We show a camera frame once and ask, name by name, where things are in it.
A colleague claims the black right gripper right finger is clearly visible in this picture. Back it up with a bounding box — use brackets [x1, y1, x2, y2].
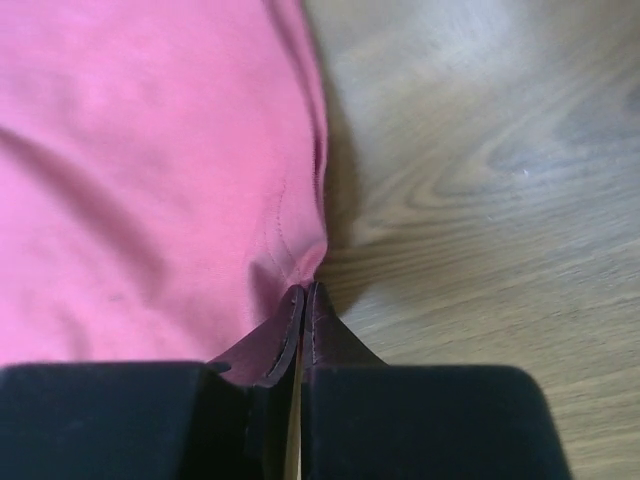
[302, 283, 571, 479]

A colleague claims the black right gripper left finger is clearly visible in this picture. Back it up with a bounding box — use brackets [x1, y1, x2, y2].
[1, 286, 305, 479]

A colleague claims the dusty red t shirt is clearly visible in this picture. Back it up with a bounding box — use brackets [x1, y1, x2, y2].
[1, 1, 327, 364]

